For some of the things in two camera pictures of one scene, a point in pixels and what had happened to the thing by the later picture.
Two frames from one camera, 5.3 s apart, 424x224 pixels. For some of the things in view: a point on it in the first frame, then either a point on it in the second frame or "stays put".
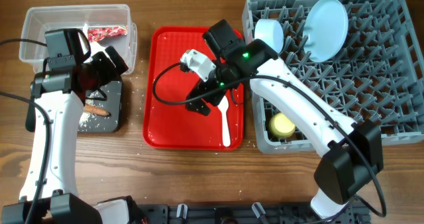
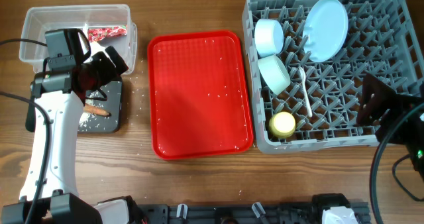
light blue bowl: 270,32 stays put
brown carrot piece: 95,110 stays put
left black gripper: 109,71 stays put
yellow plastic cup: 280,126 stays put
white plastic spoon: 223,107 to 302,72
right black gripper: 201,107 to 381,97
